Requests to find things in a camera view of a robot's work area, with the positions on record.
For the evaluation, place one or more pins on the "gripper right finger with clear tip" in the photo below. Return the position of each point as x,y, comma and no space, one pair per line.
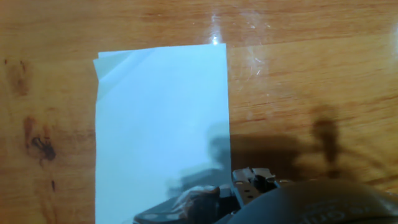
265,179

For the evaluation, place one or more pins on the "gripper left finger with clear tip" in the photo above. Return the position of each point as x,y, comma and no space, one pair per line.
192,205

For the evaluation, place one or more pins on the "white paper sheet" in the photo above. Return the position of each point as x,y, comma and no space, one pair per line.
155,124

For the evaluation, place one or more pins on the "varnished wooden board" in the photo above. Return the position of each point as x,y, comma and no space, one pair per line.
311,77

